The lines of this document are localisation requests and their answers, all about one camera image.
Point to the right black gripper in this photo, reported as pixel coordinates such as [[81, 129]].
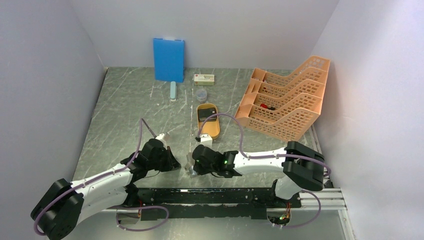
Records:
[[200, 170]]

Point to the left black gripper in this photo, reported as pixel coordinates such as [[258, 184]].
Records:
[[171, 162]]

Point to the beige card holder wallet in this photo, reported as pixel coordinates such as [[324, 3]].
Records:
[[189, 167]]

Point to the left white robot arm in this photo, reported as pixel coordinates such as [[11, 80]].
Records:
[[66, 204]]

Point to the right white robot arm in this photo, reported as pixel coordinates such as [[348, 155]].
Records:
[[302, 167]]

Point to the yellow oval tray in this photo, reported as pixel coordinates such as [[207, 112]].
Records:
[[212, 126]]

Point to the small clear round container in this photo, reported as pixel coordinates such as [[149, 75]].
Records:
[[201, 95]]

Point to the light blue eraser bar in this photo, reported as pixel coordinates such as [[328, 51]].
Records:
[[173, 91]]

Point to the red black item in organizer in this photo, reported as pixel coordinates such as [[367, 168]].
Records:
[[271, 108]]

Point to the small white red box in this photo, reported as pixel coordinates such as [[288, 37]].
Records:
[[204, 79]]

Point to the orange plastic file organizer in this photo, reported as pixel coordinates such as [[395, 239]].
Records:
[[297, 98]]

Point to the blue board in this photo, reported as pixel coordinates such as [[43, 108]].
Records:
[[169, 57]]

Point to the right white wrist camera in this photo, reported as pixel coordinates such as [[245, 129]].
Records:
[[205, 140]]

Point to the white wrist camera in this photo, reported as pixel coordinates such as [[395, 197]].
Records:
[[205, 140], [164, 138]]

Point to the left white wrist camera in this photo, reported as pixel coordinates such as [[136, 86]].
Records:
[[164, 138]]

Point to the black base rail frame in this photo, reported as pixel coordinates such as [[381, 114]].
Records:
[[191, 203]]

